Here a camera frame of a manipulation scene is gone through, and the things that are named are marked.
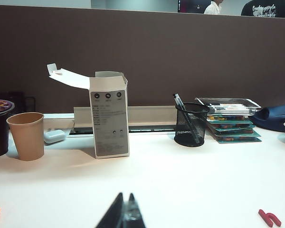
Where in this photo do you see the dark blue bag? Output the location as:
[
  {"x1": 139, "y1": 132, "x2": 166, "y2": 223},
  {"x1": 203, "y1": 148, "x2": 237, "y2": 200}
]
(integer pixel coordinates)
[{"x1": 248, "y1": 103, "x2": 285, "y2": 133}]

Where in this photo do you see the dark monitor screen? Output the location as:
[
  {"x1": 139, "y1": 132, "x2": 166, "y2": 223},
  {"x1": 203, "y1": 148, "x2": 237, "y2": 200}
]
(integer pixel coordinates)
[{"x1": 177, "y1": 0, "x2": 213, "y2": 14}]

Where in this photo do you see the brown paper cup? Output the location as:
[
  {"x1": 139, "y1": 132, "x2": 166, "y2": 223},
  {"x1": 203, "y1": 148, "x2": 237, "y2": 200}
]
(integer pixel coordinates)
[{"x1": 6, "y1": 112, "x2": 45, "y2": 162}]

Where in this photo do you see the person in white shirt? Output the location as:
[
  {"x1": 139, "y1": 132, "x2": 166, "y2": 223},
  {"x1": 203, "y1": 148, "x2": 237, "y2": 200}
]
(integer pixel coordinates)
[{"x1": 203, "y1": 0, "x2": 224, "y2": 15}]

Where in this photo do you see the person in dark green t-shirt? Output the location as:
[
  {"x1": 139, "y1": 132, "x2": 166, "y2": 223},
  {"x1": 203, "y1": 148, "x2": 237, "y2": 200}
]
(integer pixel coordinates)
[{"x1": 241, "y1": 0, "x2": 285, "y2": 19}]

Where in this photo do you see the brown desk partition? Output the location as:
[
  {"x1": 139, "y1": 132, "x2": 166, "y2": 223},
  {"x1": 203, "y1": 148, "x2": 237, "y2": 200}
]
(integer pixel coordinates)
[{"x1": 0, "y1": 4, "x2": 285, "y2": 114}]

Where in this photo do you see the clear plastic tray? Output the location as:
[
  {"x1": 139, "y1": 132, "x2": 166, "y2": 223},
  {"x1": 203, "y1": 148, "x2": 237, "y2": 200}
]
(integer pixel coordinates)
[{"x1": 194, "y1": 97, "x2": 262, "y2": 116}]

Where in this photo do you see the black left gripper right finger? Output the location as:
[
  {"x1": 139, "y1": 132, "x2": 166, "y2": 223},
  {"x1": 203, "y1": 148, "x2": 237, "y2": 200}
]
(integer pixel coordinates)
[{"x1": 122, "y1": 192, "x2": 147, "y2": 228}]

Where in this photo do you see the red letter h magnet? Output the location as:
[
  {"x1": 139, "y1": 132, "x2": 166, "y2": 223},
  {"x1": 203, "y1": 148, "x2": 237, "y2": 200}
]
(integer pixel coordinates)
[{"x1": 258, "y1": 209, "x2": 282, "y2": 228}]

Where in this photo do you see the white earbuds case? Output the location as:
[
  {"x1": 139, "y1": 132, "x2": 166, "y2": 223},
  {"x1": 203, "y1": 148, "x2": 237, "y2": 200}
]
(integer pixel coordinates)
[{"x1": 44, "y1": 129, "x2": 66, "y2": 144}]

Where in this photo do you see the black and clear pen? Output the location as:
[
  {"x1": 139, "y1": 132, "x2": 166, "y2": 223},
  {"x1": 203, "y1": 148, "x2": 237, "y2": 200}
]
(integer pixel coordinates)
[{"x1": 172, "y1": 93, "x2": 200, "y2": 144}]

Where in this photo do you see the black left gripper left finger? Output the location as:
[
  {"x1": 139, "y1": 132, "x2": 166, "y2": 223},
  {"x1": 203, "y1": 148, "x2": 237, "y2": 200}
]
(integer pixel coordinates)
[{"x1": 95, "y1": 192, "x2": 124, "y2": 228}]

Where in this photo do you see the white marker pen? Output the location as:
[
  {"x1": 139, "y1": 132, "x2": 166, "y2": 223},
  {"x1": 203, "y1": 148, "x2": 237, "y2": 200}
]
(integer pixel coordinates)
[
  {"x1": 209, "y1": 103, "x2": 245, "y2": 109},
  {"x1": 213, "y1": 108, "x2": 250, "y2": 114}
]

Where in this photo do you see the beige desk cable rail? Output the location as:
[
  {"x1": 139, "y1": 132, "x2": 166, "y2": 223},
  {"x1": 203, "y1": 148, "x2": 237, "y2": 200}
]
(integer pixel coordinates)
[{"x1": 73, "y1": 105, "x2": 178, "y2": 127}]

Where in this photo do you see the black mesh pen holder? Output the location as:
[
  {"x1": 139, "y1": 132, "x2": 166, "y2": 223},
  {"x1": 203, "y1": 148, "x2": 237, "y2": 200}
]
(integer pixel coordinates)
[{"x1": 175, "y1": 102, "x2": 210, "y2": 147}]

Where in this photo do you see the white face mask box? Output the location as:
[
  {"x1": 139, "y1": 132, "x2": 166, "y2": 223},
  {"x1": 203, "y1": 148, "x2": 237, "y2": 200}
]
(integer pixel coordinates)
[{"x1": 47, "y1": 63, "x2": 130, "y2": 159}]

